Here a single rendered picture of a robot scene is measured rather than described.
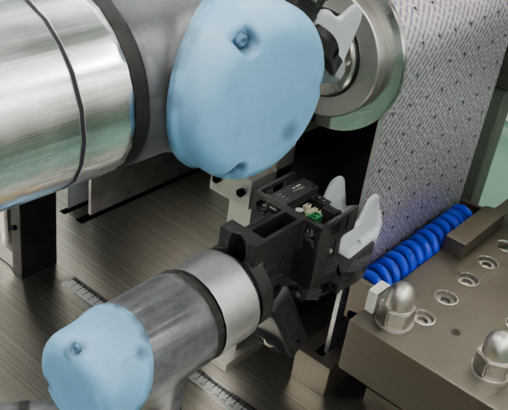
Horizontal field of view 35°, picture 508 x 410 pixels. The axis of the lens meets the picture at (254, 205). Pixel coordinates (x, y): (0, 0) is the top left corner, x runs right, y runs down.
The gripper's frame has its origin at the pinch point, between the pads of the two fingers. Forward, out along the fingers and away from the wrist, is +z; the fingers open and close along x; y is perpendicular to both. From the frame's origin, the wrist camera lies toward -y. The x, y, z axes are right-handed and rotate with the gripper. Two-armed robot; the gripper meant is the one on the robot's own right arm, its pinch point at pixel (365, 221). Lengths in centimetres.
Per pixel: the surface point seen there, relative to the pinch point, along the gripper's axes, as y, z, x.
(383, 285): -3.7, -2.6, -4.6
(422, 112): 10.1, 5.8, -0.3
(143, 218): -19.1, 3.6, 33.7
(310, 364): -16.0, -4.4, 0.1
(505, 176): -109, 228, 61
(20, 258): -16.0, -15.9, 33.1
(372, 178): 5.4, -1.1, -0.3
